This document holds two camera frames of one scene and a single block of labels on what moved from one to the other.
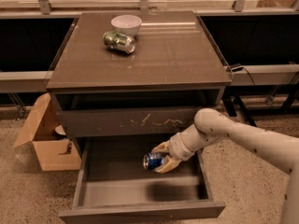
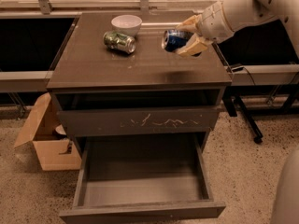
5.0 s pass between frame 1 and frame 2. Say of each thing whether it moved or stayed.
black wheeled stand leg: stayed
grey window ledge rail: stayed
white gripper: moved
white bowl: stayed
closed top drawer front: stayed
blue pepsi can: moved
